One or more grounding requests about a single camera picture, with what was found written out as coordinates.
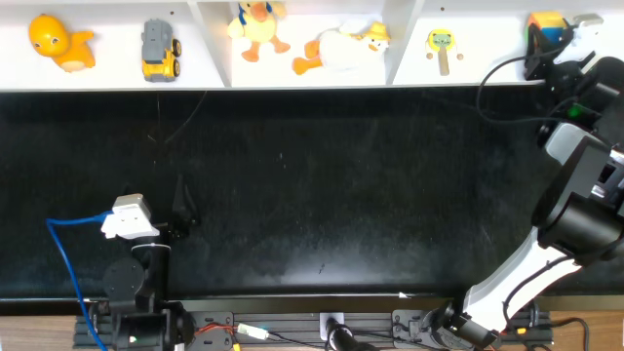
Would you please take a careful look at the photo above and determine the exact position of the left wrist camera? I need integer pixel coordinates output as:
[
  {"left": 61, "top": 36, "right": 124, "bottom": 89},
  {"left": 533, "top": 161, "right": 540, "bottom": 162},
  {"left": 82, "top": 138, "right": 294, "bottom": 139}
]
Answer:
[{"left": 100, "top": 193, "right": 161, "bottom": 241}]

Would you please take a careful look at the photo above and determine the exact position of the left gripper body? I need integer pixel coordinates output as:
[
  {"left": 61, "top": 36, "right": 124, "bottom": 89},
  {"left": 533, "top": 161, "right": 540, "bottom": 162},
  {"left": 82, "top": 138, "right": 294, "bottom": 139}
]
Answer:
[{"left": 156, "top": 219, "right": 191, "bottom": 242}]

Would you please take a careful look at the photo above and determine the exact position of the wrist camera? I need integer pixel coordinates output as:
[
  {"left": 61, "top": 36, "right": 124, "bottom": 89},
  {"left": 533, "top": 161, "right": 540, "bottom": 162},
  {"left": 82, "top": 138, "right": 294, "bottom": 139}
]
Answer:
[
  {"left": 555, "top": 13, "right": 605, "bottom": 65},
  {"left": 100, "top": 193, "right": 161, "bottom": 241}
]

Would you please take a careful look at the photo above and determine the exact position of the yellow rubber duck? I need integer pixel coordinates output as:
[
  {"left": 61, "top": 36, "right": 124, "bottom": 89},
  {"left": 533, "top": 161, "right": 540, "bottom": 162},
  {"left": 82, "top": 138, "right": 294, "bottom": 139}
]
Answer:
[{"left": 27, "top": 13, "right": 97, "bottom": 73}]

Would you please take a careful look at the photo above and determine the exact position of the black cable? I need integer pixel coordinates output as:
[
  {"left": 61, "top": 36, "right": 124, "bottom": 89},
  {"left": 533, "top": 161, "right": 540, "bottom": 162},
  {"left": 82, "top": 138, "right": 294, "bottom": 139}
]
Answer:
[{"left": 475, "top": 23, "right": 579, "bottom": 127}]

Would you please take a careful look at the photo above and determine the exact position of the yellow rattle drum toy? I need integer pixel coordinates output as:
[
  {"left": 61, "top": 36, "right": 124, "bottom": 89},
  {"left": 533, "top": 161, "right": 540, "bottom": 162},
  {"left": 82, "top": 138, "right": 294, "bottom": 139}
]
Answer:
[{"left": 424, "top": 27, "right": 465, "bottom": 77}]

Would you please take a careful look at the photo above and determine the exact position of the white plush duck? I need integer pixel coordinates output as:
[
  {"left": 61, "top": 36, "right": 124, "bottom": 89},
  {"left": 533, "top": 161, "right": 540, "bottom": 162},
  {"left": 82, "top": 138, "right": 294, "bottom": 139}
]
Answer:
[{"left": 292, "top": 20, "right": 391, "bottom": 77}]

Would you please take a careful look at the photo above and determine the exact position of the blue cable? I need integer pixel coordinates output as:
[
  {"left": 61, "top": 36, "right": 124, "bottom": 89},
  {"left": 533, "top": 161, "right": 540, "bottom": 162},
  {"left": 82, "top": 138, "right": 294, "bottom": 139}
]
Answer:
[{"left": 46, "top": 211, "right": 116, "bottom": 351}]

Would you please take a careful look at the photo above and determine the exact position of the white shelf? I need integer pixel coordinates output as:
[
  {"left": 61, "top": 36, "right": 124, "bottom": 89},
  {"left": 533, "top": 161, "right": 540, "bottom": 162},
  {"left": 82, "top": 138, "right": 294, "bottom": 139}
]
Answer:
[{"left": 0, "top": 0, "right": 624, "bottom": 93}]

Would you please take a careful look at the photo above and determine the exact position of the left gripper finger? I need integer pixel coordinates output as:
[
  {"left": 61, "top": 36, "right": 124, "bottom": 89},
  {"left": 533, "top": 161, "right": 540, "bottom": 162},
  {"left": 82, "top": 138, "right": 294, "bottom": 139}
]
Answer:
[{"left": 171, "top": 173, "right": 201, "bottom": 230}]

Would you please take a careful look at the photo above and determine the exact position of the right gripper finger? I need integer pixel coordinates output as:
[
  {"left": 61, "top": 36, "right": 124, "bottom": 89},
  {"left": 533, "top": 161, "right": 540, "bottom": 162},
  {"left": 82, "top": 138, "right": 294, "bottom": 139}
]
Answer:
[{"left": 526, "top": 22, "right": 545, "bottom": 58}]

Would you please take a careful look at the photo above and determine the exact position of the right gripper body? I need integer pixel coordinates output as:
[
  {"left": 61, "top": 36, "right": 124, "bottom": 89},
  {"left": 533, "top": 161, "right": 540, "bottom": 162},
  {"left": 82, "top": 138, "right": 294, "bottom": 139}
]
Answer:
[{"left": 524, "top": 50, "right": 558, "bottom": 82}]

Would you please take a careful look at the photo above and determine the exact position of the yellow plush duck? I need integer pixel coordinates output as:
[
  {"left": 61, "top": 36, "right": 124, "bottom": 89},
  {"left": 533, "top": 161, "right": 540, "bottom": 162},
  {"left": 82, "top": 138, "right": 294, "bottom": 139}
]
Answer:
[{"left": 226, "top": 1, "right": 292, "bottom": 63}]

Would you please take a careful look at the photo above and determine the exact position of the grey and yellow toy truck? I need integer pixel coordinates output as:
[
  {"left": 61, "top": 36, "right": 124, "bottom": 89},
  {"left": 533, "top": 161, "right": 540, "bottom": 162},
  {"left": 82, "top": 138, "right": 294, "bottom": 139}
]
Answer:
[{"left": 140, "top": 18, "right": 183, "bottom": 83}]

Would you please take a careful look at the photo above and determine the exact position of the mounting rail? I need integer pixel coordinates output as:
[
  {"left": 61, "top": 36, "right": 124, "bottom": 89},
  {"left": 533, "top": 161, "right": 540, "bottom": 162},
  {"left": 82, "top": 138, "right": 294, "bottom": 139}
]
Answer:
[{"left": 72, "top": 310, "right": 591, "bottom": 351}]

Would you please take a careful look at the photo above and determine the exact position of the many-coloured puzzle cube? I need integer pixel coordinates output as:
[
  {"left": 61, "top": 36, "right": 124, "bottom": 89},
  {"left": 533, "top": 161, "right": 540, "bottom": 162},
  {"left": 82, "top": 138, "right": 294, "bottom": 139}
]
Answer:
[{"left": 526, "top": 10, "right": 569, "bottom": 50}]

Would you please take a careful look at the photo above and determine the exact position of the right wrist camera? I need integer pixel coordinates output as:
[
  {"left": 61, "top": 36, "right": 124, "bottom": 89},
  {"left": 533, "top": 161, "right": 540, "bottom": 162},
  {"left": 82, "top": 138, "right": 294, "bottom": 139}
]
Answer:
[{"left": 555, "top": 13, "right": 605, "bottom": 65}]

